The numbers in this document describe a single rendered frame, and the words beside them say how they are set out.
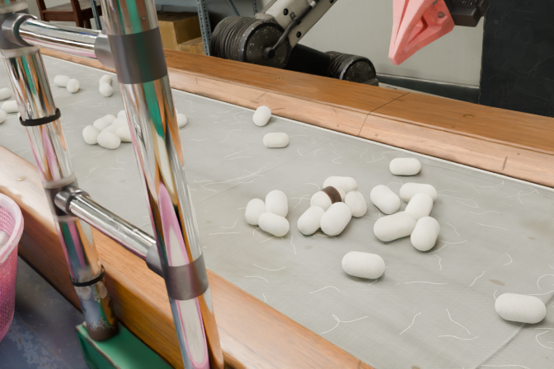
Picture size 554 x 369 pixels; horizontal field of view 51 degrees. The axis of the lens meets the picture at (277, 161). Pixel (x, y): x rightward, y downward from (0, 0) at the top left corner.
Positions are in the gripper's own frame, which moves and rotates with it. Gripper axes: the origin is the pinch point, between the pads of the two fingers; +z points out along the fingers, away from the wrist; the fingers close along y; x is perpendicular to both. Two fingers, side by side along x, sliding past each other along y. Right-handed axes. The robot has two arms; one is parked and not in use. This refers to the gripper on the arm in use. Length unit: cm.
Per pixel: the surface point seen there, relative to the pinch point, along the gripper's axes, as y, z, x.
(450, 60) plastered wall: -107, -102, 170
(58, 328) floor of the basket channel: -11.9, 39.6, -8.9
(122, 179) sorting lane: -22.4, 24.7, -4.7
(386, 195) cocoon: 6.4, 14.1, 0.8
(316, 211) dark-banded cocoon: 3.0, 18.6, -2.6
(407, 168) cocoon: 3.7, 9.3, 6.0
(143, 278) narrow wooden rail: 0.1, 30.6, -13.4
